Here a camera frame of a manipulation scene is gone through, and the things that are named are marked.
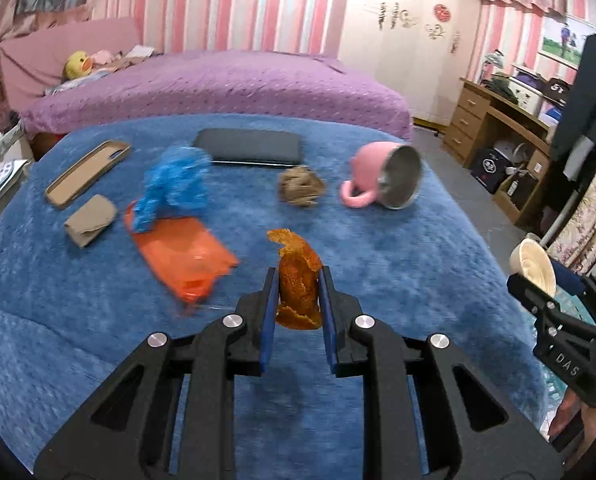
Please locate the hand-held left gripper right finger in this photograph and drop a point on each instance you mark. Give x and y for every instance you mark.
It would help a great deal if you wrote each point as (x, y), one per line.
(329, 325)

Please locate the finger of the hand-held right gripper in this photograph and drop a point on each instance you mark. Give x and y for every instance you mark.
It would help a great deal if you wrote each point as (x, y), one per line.
(568, 275)
(528, 292)

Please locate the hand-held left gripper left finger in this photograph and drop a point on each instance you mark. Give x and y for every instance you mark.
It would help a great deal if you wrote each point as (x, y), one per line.
(267, 325)

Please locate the white round lid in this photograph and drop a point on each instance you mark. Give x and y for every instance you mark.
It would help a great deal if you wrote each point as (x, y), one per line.
(530, 262)

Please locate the orange peel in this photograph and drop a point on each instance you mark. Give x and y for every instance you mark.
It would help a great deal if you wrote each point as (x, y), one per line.
(298, 280)

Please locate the orange plastic bag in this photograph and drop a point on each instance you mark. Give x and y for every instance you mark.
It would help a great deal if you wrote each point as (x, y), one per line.
(182, 255)

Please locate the brown paper ball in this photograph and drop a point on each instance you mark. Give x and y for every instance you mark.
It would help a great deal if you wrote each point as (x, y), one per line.
(302, 186)

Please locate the blue plastic bag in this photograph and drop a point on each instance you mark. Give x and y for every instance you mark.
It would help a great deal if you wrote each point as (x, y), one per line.
(175, 185)

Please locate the cardboard tube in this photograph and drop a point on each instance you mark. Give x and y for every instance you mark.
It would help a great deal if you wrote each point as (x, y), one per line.
(90, 220)

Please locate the person's right hand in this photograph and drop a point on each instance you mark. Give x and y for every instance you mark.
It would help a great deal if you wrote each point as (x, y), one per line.
(570, 412)

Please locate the floral curtain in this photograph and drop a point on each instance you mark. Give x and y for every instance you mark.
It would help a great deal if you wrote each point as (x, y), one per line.
(590, 210)

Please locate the blue plush blanket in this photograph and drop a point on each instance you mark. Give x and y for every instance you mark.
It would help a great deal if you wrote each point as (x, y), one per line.
(403, 270)

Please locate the white fan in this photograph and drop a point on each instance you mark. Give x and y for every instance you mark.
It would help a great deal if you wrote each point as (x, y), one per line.
(513, 152)

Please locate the pink mug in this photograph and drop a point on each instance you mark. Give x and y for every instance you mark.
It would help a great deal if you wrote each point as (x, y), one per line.
(373, 165)

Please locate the black wallet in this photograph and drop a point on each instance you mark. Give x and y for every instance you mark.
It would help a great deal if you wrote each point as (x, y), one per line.
(248, 146)

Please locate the dark hanging garment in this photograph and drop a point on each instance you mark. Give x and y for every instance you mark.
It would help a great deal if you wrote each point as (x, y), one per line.
(585, 95)

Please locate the black bag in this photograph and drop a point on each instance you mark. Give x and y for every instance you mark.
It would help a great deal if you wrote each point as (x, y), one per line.
(558, 90)

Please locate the wooden desk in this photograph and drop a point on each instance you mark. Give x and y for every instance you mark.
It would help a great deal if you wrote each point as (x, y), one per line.
(470, 115)

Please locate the white storage box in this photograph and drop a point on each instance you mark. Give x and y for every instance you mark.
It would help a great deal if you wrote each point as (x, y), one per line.
(525, 92)

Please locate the dark clothes pile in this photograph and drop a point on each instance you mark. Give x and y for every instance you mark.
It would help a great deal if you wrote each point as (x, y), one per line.
(500, 85)

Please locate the desk lamp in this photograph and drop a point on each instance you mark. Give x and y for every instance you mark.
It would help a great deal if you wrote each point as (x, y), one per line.
(493, 60)

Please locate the small framed couple photo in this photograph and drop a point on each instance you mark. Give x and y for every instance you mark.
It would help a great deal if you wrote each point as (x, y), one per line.
(563, 40)

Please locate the tan phone case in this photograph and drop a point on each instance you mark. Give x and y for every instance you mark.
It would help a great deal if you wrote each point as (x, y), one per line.
(85, 172)

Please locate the bed with purple bedspread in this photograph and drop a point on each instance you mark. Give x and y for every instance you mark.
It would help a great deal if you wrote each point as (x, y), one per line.
(227, 85)

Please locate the white wardrobe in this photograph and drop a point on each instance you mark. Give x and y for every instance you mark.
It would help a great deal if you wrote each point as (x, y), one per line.
(408, 50)

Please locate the red paper decoration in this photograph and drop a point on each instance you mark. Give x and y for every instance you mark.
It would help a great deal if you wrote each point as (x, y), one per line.
(442, 12)

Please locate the white cloth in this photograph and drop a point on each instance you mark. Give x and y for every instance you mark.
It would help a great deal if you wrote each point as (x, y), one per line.
(141, 51)

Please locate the pink clothes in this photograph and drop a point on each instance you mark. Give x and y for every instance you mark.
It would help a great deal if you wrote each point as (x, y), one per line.
(101, 56)

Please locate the yellow duck plush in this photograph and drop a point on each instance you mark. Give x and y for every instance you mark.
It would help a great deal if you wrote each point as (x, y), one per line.
(77, 66)

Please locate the pink covered headboard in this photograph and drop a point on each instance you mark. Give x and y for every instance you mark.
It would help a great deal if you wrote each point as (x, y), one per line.
(37, 55)

